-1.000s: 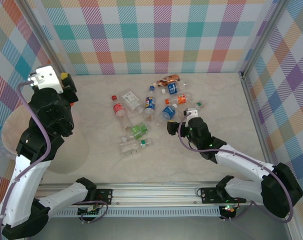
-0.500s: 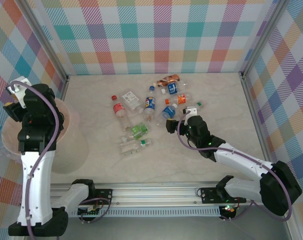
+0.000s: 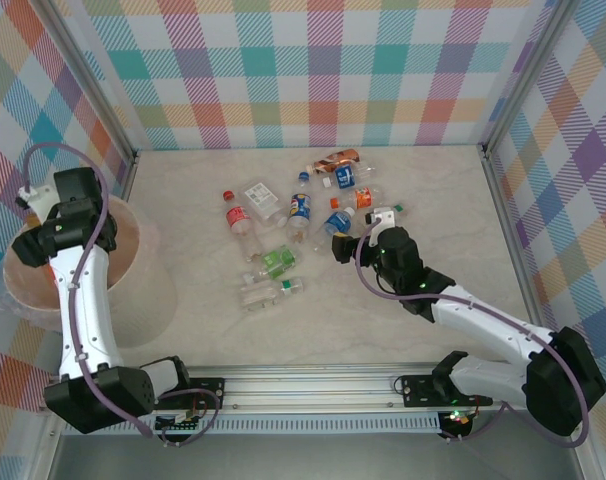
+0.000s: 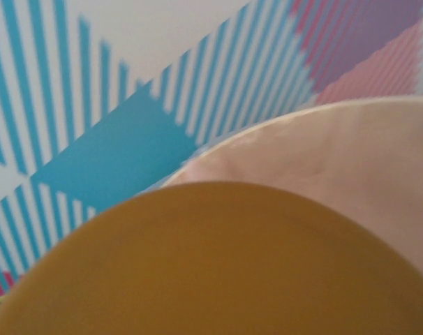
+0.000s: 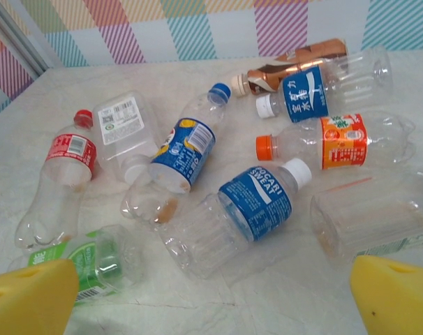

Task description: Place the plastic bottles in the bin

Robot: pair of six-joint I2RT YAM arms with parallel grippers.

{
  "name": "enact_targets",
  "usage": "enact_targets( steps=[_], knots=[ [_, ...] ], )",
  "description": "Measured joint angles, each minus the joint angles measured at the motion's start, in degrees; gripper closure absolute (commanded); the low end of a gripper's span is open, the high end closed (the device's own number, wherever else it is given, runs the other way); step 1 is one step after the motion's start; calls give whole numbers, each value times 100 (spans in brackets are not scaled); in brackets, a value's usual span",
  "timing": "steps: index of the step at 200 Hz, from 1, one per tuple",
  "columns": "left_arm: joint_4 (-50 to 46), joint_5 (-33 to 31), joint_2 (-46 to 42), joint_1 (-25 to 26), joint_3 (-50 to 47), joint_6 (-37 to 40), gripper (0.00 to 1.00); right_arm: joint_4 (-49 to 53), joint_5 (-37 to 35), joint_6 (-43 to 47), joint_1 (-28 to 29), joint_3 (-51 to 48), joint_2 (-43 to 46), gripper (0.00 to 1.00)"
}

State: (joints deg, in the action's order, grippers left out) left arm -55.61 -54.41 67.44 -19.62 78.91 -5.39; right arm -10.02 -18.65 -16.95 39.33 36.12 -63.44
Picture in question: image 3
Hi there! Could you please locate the blue label plastic bottle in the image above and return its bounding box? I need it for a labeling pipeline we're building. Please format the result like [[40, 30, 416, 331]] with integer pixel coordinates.
[[310, 205, 358, 254], [320, 162, 379, 191]]

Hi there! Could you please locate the orange label orange cap bottle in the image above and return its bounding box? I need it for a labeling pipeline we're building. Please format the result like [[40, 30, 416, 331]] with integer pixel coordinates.
[[329, 185, 387, 211]]

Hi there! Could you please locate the pepsi label plastic bottle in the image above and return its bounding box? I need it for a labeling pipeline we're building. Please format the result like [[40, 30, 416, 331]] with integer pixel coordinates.
[[285, 170, 315, 245]]

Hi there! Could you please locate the green label plastic bottle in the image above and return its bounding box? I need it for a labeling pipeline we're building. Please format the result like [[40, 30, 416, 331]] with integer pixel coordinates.
[[240, 243, 304, 281]]

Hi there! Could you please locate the copper label plastic bottle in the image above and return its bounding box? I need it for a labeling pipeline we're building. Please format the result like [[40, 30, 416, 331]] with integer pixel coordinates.
[[310, 148, 363, 176]]

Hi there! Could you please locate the clear bottle green-white label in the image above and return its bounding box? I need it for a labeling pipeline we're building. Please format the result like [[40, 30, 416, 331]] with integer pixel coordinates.
[[237, 277, 305, 315]]

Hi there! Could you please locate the clear bottle white label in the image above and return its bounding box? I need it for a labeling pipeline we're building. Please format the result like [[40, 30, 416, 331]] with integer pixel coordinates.
[[239, 180, 290, 229]]

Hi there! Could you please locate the red label red cap bottle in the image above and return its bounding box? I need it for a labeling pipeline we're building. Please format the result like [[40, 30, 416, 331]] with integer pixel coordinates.
[[220, 189, 265, 265]]

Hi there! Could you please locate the pink round waste bin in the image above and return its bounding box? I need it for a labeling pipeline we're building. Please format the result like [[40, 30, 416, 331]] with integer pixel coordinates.
[[1, 193, 180, 350]]

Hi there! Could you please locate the grey metal base panel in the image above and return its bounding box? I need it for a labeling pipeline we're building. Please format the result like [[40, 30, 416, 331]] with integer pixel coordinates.
[[47, 433, 584, 480]]

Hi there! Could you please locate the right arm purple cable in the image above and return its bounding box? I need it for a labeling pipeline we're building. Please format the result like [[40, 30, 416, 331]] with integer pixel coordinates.
[[355, 219, 593, 449]]

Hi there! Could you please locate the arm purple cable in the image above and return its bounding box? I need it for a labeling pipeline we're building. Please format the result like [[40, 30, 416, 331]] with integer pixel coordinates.
[[355, 219, 593, 449], [22, 142, 223, 448]]

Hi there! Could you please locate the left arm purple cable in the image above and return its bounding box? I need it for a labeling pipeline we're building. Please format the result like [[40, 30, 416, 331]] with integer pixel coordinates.
[[22, 142, 223, 448]]

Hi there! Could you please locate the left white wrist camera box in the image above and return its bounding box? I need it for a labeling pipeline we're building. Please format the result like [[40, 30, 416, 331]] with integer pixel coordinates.
[[15, 183, 58, 221]]

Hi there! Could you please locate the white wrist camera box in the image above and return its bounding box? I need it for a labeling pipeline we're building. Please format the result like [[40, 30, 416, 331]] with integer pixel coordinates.
[[15, 183, 58, 221], [365, 206, 397, 247]]

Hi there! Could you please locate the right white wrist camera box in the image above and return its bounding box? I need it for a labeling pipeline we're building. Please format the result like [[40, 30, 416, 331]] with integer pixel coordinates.
[[365, 206, 397, 247]]

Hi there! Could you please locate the aluminium frame post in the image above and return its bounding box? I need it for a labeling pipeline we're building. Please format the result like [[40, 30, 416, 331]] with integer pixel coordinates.
[[41, 0, 140, 169], [480, 0, 582, 157]]

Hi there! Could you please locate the aluminium mounting rail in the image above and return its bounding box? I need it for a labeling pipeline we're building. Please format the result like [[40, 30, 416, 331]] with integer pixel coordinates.
[[36, 363, 534, 415]]

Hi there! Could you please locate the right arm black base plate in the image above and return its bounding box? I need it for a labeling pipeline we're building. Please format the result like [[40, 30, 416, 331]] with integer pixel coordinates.
[[399, 373, 495, 409]]

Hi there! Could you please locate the white slotted cable duct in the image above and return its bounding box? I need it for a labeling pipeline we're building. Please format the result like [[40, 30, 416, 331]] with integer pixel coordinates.
[[132, 417, 443, 436]]

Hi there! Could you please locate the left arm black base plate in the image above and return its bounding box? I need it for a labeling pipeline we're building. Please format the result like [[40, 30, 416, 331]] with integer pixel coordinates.
[[152, 376, 228, 412]]

